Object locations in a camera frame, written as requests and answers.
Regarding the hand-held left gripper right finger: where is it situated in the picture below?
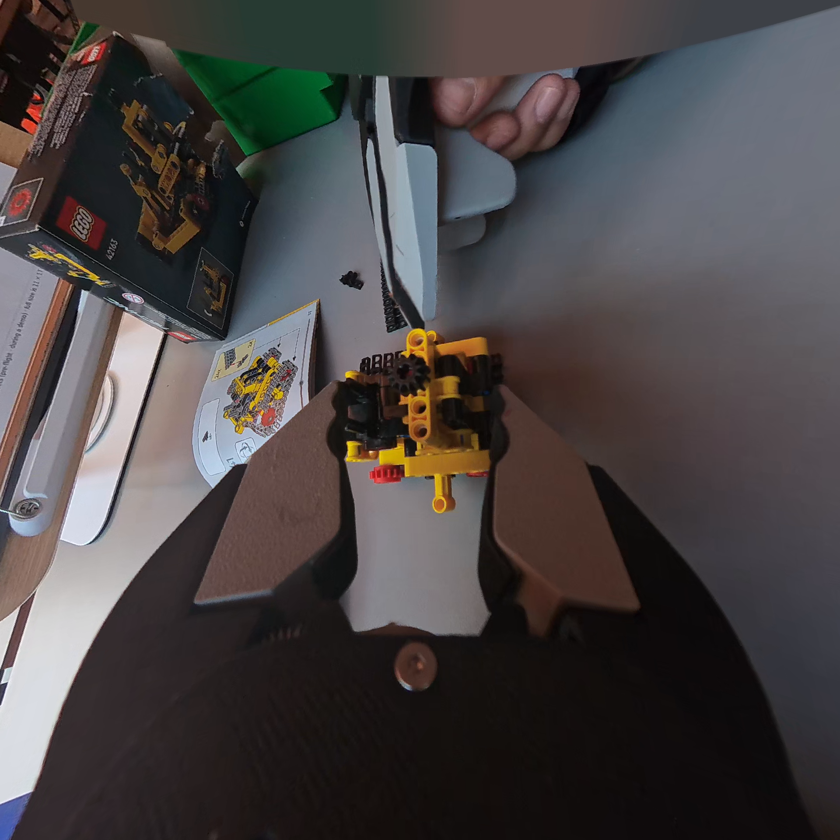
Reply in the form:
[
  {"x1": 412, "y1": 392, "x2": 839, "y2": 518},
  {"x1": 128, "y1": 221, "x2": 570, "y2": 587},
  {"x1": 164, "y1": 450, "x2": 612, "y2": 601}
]
[{"x1": 476, "y1": 384, "x2": 641, "y2": 637}]

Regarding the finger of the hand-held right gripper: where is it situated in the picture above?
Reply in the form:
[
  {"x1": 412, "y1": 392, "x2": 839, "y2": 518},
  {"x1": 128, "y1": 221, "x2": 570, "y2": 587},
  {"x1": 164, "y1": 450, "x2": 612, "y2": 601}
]
[
  {"x1": 360, "y1": 120, "x2": 425, "y2": 327},
  {"x1": 379, "y1": 144, "x2": 441, "y2": 322}
]

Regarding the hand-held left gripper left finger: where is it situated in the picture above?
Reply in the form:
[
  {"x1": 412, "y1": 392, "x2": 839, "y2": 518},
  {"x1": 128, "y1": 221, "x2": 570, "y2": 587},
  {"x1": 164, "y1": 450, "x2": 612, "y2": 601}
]
[{"x1": 193, "y1": 382, "x2": 361, "y2": 606}]

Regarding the yellow lego bulldozer model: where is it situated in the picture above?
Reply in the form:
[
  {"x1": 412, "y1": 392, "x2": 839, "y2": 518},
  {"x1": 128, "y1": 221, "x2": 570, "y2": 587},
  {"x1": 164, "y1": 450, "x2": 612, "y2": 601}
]
[{"x1": 343, "y1": 328, "x2": 506, "y2": 514}]

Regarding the lego instruction booklet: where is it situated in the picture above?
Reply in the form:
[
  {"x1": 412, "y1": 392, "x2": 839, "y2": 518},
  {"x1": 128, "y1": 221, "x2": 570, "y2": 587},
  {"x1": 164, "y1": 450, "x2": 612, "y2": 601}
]
[{"x1": 192, "y1": 298, "x2": 322, "y2": 488}]

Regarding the dark lego set box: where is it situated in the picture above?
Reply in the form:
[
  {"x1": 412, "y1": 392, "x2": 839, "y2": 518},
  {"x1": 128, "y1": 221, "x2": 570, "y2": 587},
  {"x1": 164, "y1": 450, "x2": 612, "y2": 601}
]
[{"x1": 0, "y1": 33, "x2": 259, "y2": 342}]

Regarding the person's right hand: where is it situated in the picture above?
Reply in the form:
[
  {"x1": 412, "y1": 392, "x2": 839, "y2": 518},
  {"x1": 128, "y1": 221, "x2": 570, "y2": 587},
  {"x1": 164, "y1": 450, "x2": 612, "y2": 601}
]
[{"x1": 430, "y1": 74, "x2": 583, "y2": 163}]

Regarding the green storage bin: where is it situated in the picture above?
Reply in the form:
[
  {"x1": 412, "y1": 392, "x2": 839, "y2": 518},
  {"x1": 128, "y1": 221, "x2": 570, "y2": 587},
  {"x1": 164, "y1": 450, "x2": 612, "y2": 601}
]
[{"x1": 69, "y1": 23, "x2": 349, "y2": 158}]

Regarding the grey bar with screw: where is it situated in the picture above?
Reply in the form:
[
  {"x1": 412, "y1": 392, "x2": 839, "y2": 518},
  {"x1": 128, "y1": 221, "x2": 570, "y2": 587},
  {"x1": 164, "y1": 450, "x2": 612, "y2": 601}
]
[{"x1": 0, "y1": 289, "x2": 122, "y2": 540}]

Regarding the white printed paper sheet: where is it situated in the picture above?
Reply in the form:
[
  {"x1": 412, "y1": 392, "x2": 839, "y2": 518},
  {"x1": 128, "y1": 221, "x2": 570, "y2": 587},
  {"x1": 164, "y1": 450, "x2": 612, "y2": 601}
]
[{"x1": 0, "y1": 272, "x2": 53, "y2": 431}]

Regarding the cardboard box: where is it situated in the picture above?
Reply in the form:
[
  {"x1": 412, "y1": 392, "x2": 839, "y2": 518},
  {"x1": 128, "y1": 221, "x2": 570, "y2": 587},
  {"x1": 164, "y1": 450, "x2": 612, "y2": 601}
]
[{"x1": 0, "y1": 121, "x2": 43, "y2": 173}]

